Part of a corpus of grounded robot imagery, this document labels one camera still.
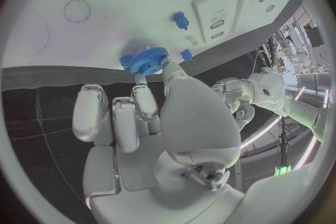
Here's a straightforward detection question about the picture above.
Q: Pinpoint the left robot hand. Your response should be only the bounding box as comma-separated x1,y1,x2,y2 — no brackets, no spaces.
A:
211,77,256,132

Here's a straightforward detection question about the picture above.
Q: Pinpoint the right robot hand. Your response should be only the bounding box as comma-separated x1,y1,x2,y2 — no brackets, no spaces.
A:
71,57,246,224

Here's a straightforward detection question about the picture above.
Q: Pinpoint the large blue gear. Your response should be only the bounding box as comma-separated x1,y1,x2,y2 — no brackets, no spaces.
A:
130,46,170,77

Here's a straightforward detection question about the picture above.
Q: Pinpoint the blue block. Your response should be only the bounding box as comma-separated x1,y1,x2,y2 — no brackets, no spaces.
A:
180,49,193,63

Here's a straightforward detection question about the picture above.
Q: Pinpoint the black tripod stand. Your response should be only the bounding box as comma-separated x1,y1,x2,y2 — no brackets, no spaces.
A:
272,115,293,178

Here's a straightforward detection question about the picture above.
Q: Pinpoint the blue plug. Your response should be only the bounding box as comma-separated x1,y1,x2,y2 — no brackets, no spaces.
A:
172,11,189,31

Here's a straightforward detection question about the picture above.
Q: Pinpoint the small blue gear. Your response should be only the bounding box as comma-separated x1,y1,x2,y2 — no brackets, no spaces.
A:
119,55,136,72

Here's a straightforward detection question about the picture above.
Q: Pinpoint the black screen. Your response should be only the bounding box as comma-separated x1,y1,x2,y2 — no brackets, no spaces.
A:
305,26,326,48

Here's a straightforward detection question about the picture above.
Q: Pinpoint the white cable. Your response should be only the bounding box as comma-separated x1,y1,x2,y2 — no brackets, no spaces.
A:
252,50,268,74

